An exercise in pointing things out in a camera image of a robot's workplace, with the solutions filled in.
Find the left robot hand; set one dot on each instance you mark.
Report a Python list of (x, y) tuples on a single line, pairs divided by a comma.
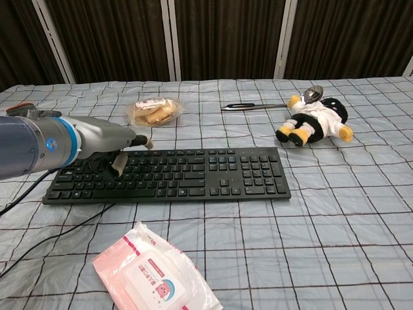
[(103, 139)]

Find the black computer keyboard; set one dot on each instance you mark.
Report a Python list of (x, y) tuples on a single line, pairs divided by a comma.
[(193, 176)]

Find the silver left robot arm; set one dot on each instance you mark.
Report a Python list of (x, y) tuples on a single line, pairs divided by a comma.
[(32, 145)]

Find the bread in clear bag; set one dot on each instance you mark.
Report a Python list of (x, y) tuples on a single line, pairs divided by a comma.
[(155, 113)]

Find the grey knitted work glove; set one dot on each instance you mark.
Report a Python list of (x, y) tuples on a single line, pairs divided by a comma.
[(22, 109)]

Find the pink wet wipes pack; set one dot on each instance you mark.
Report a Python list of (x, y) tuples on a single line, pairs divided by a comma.
[(151, 274)]

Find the black white plush toy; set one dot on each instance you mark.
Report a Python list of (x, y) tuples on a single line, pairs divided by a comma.
[(317, 122)]

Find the light blue plaid tablecloth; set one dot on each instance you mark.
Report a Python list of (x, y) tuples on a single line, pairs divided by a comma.
[(322, 210)]

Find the white screen frame post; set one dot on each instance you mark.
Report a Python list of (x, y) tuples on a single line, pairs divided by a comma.
[(174, 38), (284, 38), (55, 42), (409, 69)]

